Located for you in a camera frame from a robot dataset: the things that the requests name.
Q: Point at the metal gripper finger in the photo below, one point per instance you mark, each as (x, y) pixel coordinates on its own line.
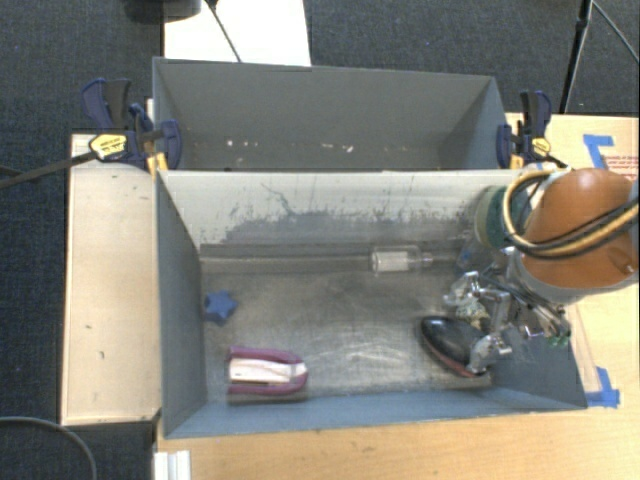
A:
(484, 350)
(475, 293)

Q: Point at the black oval computer mouse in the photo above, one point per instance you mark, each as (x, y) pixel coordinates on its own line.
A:
(447, 340)

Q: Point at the grey metal bin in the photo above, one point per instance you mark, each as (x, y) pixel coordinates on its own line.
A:
(320, 318)

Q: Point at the purple and white stapler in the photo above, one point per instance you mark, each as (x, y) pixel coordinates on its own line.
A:
(265, 370)

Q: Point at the blue star-shaped toy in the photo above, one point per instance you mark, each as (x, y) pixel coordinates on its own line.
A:
(219, 308)

